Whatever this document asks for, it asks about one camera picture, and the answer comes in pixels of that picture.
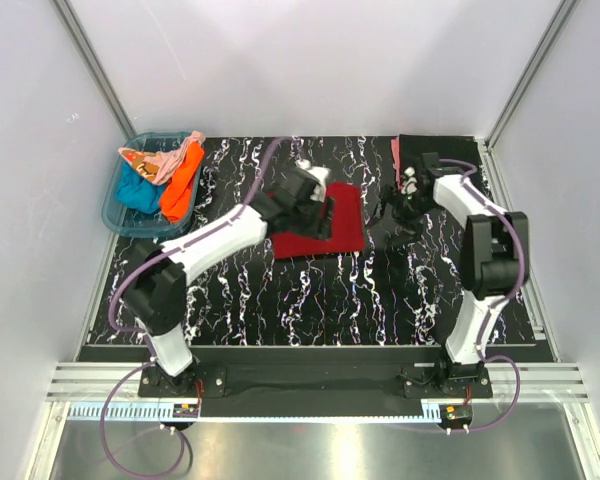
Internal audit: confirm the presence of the purple cable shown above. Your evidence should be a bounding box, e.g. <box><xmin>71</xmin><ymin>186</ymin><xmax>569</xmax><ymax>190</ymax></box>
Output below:
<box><xmin>102</xmin><ymin>135</ymin><xmax>301</xmax><ymax>476</ymax></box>
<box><xmin>404</xmin><ymin>158</ymin><xmax>529</xmax><ymax>434</ymax></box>

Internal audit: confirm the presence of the pink printed t shirt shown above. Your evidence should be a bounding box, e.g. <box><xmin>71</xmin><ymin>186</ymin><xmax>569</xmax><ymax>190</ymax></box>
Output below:
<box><xmin>118</xmin><ymin>131</ymin><xmax>206</xmax><ymax>186</ymax></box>

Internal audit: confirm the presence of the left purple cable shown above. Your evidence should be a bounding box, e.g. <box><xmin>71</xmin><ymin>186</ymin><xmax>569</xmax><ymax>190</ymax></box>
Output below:
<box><xmin>102</xmin><ymin>135</ymin><xmax>301</xmax><ymax>476</ymax></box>

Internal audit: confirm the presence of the folded black t shirt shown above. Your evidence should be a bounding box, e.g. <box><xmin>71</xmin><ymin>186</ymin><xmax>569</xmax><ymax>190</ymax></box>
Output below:
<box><xmin>398</xmin><ymin>134</ymin><xmax>481</xmax><ymax>181</ymax></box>

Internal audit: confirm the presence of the orange t shirt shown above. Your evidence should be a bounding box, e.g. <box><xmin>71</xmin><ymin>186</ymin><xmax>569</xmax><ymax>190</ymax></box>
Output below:
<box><xmin>159</xmin><ymin>143</ymin><xmax>205</xmax><ymax>223</ymax></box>

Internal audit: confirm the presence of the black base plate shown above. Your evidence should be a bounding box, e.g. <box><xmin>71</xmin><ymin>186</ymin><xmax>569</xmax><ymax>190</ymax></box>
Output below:
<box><xmin>139</xmin><ymin>346</ymin><xmax>493</xmax><ymax>421</ymax></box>

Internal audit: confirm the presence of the blue t shirt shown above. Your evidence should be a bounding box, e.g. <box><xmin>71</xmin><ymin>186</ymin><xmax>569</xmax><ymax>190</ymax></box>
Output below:
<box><xmin>115</xmin><ymin>163</ymin><xmax>166</xmax><ymax>215</ymax></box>

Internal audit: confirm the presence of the blue plastic bin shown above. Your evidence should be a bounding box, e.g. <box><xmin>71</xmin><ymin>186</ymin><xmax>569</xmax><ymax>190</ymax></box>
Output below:
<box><xmin>102</xmin><ymin>156</ymin><xmax>202</xmax><ymax>239</ymax></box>

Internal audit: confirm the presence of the red t shirt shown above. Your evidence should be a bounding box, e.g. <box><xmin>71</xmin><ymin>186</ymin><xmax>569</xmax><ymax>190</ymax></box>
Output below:
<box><xmin>272</xmin><ymin>182</ymin><xmax>365</xmax><ymax>260</ymax></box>

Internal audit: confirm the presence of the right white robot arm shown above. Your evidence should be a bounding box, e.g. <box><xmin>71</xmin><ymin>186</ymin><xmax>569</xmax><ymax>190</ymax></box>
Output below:
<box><xmin>371</xmin><ymin>152</ymin><xmax>529</xmax><ymax>393</ymax></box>

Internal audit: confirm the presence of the white slotted cable duct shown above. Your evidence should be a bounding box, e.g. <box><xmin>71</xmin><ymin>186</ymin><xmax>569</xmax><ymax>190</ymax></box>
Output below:
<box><xmin>68</xmin><ymin>401</ymin><xmax>441</xmax><ymax>424</ymax></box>

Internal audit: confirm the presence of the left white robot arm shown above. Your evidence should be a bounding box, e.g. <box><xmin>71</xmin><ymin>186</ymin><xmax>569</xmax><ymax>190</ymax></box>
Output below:
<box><xmin>115</xmin><ymin>164</ymin><xmax>334</xmax><ymax>378</ymax></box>

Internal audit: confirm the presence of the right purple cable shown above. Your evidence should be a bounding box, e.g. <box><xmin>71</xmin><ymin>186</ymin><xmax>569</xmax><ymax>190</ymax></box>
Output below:
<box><xmin>404</xmin><ymin>158</ymin><xmax>529</xmax><ymax>434</ymax></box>

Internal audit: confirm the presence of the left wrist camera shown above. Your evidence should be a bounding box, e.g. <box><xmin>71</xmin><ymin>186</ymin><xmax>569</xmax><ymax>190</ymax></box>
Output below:
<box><xmin>296</xmin><ymin>159</ymin><xmax>331</xmax><ymax>202</ymax></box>

